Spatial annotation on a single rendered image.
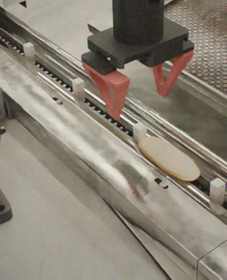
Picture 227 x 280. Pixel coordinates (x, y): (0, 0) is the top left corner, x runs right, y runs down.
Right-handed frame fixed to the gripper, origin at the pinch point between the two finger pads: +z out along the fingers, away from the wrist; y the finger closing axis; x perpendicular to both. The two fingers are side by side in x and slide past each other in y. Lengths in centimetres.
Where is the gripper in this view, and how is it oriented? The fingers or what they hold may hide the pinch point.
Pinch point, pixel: (138, 100)
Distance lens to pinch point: 73.1
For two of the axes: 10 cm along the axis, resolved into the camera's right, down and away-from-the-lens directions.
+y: 8.0, -3.8, 4.7
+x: -6.0, -4.7, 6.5
